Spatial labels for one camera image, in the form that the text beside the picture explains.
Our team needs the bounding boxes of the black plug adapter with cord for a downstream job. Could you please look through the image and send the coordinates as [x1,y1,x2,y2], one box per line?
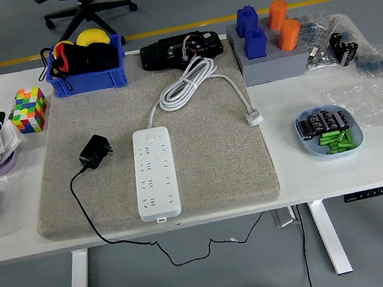
[62,110,271,281]

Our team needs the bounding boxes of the white power strip with cord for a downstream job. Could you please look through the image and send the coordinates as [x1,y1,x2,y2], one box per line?
[116,48,278,228]

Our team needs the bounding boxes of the white flat box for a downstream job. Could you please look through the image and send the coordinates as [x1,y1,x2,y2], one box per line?
[0,118,25,164]

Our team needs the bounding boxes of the multicolour puzzle cube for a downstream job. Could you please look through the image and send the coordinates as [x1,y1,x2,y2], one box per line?
[4,85,53,138]

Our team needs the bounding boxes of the blue plastic bin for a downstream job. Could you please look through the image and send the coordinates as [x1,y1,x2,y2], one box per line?
[41,33,132,100]

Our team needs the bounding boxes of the small yellow round object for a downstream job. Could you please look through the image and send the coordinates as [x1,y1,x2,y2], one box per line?
[53,39,76,55]

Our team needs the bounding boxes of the large yellow ball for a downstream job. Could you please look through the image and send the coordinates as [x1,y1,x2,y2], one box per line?
[74,26,111,50]

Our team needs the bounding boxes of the black office chair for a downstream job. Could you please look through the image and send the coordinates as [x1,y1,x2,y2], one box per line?
[33,0,144,58]

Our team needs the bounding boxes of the black electronic device open wiring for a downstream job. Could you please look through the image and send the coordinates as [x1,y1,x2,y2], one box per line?
[138,27,226,75]

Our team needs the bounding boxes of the grey-brown fabric mat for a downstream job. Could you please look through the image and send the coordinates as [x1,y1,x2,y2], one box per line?
[12,31,284,245]

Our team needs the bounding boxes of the grey block holder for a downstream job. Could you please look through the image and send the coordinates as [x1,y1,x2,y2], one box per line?
[235,29,314,88]
[225,12,303,50]

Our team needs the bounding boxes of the blue square peg block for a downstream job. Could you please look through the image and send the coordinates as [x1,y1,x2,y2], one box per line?
[240,26,270,61]
[232,4,262,40]

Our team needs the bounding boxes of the silver metal box under table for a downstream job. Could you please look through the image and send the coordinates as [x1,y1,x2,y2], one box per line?
[270,206,299,229]

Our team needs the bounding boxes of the orange cylinder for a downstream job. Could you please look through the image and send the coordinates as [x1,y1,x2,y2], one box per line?
[274,17,305,53]
[263,0,291,32]

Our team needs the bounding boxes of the black cylindrical capacitor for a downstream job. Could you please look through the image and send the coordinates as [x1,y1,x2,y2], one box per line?
[306,111,325,133]
[318,109,338,131]
[297,119,317,142]
[332,109,350,131]

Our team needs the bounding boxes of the light blue plate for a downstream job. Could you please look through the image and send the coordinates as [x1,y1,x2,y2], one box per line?
[292,99,366,165]

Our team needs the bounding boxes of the clear bag silver screws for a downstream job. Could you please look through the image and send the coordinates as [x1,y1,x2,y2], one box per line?
[301,38,341,71]

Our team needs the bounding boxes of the clear bag blue components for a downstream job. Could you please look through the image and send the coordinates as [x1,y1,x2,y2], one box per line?
[293,8,335,48]
[351,42,383,81]

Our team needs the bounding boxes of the clear bag black capacitors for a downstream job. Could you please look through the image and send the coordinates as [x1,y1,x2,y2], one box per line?
[323,12,364,70]

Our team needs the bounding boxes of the empty clear plastic bag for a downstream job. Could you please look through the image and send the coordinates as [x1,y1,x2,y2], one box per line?
[317,76,383,137]

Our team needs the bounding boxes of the black table control panel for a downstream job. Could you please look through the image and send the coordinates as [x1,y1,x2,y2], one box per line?
[342,186,383,204]

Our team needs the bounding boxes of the black drawstring pouch red lining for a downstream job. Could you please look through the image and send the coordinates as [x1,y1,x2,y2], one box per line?
[38,35,124,95]

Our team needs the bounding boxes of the thin black hanging cable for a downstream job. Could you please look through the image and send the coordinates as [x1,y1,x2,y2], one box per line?
[294,204,315,287]

